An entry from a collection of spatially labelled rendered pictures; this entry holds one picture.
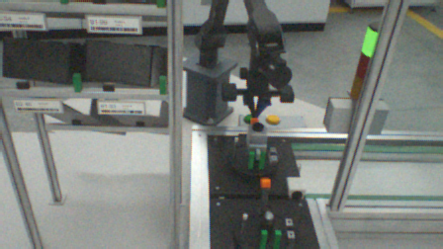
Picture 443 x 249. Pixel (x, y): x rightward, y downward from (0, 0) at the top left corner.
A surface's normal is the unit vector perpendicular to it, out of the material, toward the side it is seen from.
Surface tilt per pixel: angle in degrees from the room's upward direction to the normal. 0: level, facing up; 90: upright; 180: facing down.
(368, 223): 90
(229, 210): 0
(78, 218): 0
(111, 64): 65
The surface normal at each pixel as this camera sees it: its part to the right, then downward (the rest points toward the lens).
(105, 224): 0.06, -0.81
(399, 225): 0.04, 0.58
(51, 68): -0.10, 0.18
